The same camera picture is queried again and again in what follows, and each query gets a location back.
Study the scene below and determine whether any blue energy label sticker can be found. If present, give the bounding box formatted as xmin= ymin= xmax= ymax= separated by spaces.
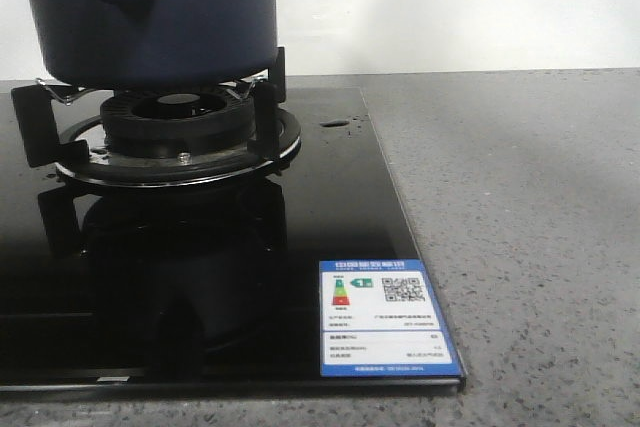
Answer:
xmin=319 ymin=259 xmax=463 ymax=380

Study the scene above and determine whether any black pot support grate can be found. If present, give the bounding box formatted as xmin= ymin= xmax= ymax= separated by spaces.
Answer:
xmin=11 ymin=49 xmax=301 ymax=190

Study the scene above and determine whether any black gas burner head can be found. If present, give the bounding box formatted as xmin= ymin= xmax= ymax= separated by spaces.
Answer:
xmin=100 ymin=87 xmax=255 ymax=159

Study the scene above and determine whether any dark blue cooking pot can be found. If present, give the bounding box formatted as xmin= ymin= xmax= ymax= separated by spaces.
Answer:
xmin=29 ymin=0 xmax=277 ymax=89

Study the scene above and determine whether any black glass gas hob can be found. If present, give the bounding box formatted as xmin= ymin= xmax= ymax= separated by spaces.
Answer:
xmin=1 ymin=89 xmax=466 ymax=401

